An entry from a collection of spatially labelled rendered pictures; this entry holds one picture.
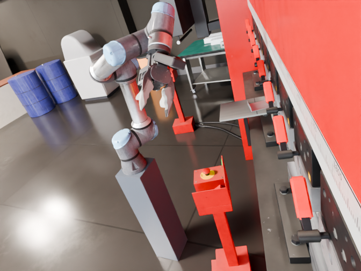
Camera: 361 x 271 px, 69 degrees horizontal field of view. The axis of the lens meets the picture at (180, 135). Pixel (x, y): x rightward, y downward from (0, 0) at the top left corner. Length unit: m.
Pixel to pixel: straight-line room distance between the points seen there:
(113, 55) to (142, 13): 4.61
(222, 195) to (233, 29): 1.30
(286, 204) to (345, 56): 0.75
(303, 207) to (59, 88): 6.30
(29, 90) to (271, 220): 5.77
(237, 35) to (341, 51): 1.86
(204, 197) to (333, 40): 1.02
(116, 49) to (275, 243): 0.78
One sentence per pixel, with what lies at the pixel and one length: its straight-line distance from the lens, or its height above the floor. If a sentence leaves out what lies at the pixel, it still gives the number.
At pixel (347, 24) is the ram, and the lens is 0.26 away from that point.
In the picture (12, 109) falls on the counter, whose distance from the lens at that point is 7.03.
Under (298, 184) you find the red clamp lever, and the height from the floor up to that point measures 1.31.
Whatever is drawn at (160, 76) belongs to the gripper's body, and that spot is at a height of 1.39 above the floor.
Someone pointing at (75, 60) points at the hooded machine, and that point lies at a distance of 5.65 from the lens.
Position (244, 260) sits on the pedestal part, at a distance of 1.79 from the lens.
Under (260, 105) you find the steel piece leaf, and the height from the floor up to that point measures 1.00.
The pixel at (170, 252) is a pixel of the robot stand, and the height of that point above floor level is 0.09.
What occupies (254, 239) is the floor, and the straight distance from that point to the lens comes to 2.01.
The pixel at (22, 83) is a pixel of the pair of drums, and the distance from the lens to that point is 6.27.
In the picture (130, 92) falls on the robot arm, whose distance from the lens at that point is 1.37.
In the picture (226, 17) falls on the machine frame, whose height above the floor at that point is 1.30.
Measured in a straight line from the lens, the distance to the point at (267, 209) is 1.00.
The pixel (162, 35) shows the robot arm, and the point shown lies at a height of 1.49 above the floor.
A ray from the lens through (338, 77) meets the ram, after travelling 0.30.
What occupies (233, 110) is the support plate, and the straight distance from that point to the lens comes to 1.36.
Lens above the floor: 1.62
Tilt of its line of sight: 29 degrees down
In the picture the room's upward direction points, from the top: 18 degrees counter-clockwise
